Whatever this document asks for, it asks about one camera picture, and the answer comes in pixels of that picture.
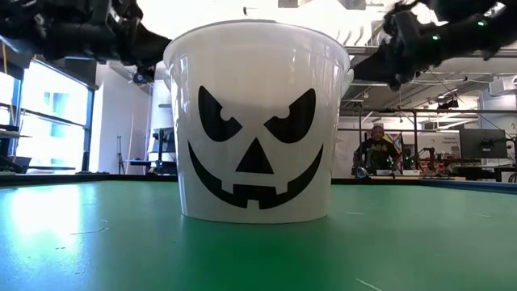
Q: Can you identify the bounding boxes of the black gantry frame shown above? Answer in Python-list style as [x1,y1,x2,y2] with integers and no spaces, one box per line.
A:
[337,107,517,175]

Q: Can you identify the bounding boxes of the person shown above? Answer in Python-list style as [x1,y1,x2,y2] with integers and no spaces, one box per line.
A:
[351,124,403,179]

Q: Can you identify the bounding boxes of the black computer monitor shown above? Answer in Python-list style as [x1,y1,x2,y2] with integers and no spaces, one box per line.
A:
[459,128,509,160]

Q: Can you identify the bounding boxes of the large window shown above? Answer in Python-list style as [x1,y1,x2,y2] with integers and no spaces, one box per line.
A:
[0,60,96,173]

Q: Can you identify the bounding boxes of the black tripod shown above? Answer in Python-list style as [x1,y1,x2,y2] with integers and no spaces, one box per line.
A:
[116,135,126,173]

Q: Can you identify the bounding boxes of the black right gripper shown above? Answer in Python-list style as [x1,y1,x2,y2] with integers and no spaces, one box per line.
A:
[352,2,448,92]

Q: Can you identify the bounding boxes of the green table mat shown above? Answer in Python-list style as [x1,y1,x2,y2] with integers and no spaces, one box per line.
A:
[0,179,517,291]

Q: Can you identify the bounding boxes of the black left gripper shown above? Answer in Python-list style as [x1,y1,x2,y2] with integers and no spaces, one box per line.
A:
[100,0,173,68]

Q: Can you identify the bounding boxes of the black ceiling fixture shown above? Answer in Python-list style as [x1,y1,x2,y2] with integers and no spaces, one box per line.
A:
[132,66,157,86]
[435,96,460,111]

